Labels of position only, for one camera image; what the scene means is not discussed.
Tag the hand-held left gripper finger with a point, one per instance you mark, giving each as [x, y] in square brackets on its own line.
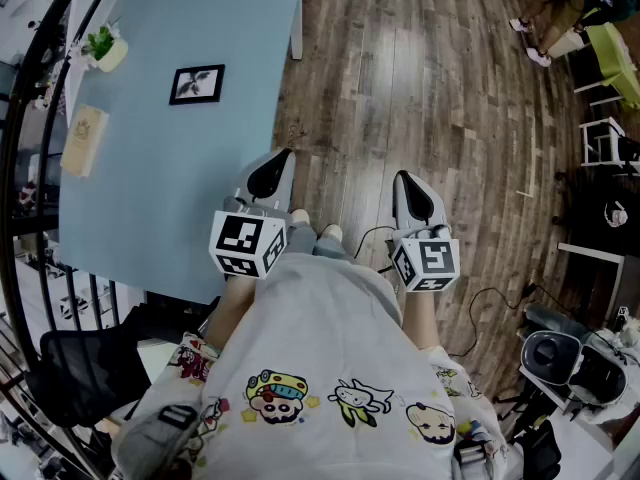
[285, 188]
[250, 183]

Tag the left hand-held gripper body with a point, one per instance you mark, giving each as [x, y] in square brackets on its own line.
[237, 235]

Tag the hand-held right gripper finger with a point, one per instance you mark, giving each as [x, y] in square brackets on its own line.
[400, 203]
[435, 208]

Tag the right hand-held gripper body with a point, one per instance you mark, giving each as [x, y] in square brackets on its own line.
[435, 258]

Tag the black framed photo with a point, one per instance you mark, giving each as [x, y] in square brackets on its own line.
[197, 84]

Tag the person's right forearm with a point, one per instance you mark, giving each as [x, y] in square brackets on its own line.
[420, 318]

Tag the person's left forearm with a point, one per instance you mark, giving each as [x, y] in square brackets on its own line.
[232, 308]

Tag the person's left shoe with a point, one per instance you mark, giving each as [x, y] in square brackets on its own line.
[300, 215]

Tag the person's shoe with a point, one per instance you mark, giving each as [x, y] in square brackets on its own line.
[300, 215]
[332, 231]

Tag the person's grey trousers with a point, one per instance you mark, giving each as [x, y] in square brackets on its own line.
[302, 240]

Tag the person's right shoe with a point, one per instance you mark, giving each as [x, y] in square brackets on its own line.
[332, 231]

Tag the person's white cartoon-print shirt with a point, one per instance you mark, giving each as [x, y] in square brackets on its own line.
[320, 328]

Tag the white round case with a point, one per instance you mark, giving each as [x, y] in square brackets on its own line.
[550, 355]

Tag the dark side table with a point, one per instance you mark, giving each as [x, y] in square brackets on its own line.
[600, 278]

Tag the potted plant in cream pot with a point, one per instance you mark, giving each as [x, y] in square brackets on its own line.
[112, 55]

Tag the black office chair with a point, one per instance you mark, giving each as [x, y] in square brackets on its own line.
[90, 368]

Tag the black round case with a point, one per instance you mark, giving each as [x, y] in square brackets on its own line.
[600, 375]

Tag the black metal railing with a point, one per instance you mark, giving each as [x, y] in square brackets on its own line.
[42, 178]

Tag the white side table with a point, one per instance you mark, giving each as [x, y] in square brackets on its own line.
[600, 418]

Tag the green chair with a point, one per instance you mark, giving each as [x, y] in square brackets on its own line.
[615, 53]

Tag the white wooden stool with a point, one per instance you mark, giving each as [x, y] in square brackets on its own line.
[597, 123]

